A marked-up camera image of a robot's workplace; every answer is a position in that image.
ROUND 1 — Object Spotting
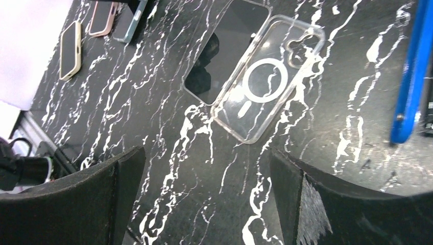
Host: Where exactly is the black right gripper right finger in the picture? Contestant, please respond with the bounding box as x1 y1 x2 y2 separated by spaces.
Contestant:
269 149 432 244

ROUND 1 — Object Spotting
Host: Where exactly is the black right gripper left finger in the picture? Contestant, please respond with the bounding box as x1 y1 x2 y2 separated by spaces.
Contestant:
1 146 146 244

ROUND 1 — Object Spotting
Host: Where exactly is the clear magsafe phone case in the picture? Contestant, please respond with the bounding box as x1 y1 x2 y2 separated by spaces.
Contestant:
210 14 325 144

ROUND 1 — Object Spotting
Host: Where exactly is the phone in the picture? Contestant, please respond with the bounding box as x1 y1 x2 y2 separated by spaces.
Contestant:
88 1 119 37
112 0 148 43
184 1 271 106
59 20 82 81

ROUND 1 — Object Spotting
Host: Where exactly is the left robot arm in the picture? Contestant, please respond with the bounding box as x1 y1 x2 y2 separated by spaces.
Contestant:
1 137 77 191

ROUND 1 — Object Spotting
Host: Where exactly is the phone in beige case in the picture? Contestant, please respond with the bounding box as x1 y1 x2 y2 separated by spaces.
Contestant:
59 20 82 81

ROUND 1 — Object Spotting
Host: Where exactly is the blue phone case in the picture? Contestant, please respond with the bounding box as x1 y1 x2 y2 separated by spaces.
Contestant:
390 0 432 144

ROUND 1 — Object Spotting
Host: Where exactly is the phone in pink case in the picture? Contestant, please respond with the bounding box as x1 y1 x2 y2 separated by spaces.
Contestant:
88 1 119 37

